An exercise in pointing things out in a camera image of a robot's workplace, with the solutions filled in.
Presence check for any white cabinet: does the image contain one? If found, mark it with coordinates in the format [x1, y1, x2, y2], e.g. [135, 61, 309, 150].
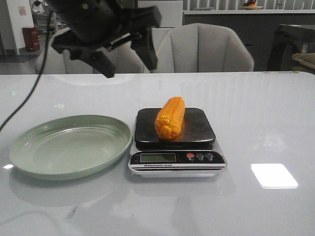
[138, 0, 183, 50]

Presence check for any black digital kitchen scale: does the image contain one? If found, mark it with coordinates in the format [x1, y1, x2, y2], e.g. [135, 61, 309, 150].
[128, 108, 227, 177]

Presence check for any light green plate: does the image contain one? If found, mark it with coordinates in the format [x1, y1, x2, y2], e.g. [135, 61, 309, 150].
[9, 115, 133, 180]

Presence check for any dark grey counter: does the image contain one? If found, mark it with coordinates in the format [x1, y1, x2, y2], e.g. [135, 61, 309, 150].
[183, 10, 315, 71]

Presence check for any orange corn cob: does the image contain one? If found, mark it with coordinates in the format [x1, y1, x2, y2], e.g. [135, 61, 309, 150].
[155, 96, 186, 140]

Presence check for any red trash bin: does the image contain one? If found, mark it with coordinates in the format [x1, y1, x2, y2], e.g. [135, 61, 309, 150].
[22, 27, 40, 52]

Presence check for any dark armchair with cushion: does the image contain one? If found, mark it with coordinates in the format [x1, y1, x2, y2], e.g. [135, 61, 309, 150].
[267, 24, 315, 71]

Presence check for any right grey upholstered chair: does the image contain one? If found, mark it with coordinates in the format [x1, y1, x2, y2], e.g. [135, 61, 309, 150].
[153, 23, 254, 73]

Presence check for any grey upholstered chair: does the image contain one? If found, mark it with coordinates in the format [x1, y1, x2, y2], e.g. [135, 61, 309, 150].
[42, 28, 149, 74]
[153, 23, 254, 73]

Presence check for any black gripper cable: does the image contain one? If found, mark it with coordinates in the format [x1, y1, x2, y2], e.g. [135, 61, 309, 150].
[0, 11, 54, 132]

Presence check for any left grey upholstered chair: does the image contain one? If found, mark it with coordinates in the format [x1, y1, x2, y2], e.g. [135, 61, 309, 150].
[42, 28, 149, 74]

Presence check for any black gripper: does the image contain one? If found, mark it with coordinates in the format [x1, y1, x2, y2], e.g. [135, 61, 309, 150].
[47, 0, 161, 78]

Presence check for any fruit bowl on counter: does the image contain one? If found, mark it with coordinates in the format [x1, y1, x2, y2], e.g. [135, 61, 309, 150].
[241, 0, 263, 10]

